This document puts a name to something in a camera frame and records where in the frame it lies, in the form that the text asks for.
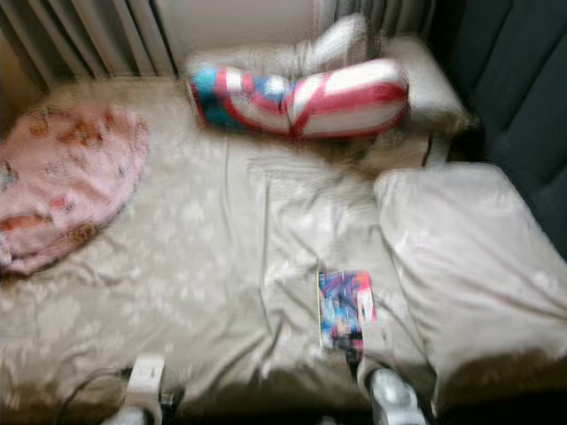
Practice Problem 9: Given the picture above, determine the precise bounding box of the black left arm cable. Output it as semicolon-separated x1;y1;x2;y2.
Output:
52;367;135;425

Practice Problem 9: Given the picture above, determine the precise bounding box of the grey pleated curtain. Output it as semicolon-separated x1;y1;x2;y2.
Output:
314;0;431;42
0;0;170;90

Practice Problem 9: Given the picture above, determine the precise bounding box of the large beige floral pillow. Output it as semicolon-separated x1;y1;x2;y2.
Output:
373;161;567;400

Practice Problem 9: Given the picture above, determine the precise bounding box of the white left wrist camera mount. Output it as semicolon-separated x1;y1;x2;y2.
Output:
128;353;167;411

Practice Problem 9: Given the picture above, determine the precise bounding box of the pink cartoon print blanket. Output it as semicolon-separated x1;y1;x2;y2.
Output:
0;104;151;278

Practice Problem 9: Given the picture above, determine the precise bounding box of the bed with beige floral sheet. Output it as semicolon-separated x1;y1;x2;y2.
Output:
0;74;567;418

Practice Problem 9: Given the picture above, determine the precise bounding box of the dark blue upholstered panel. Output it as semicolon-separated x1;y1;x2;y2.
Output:
424;0;567;259

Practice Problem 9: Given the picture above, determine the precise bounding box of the colourful comic book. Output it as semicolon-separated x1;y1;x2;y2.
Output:
316;267;378;354

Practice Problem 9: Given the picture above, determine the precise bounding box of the red white blue striped pillow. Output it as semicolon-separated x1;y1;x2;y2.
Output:
185;57;412;142

